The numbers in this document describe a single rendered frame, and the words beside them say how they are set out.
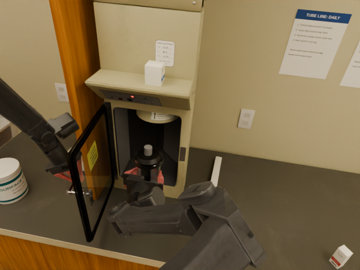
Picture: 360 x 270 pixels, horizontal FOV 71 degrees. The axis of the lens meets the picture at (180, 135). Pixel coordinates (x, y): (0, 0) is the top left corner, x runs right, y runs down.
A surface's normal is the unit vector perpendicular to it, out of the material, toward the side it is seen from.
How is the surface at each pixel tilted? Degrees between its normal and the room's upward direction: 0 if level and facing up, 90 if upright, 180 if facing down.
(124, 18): 90
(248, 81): 90
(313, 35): 90
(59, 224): 0
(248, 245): 49
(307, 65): 90
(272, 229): 0
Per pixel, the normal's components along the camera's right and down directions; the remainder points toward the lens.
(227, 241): 0.36, -0.13
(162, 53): -0.17, 0.55
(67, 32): 0.98, 0.15
